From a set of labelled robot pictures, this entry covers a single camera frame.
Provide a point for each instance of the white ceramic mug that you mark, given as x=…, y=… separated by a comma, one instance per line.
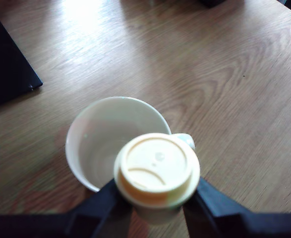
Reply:
x=105, y=138

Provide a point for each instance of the dark flat board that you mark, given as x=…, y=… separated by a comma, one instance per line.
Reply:
x=6, y=64

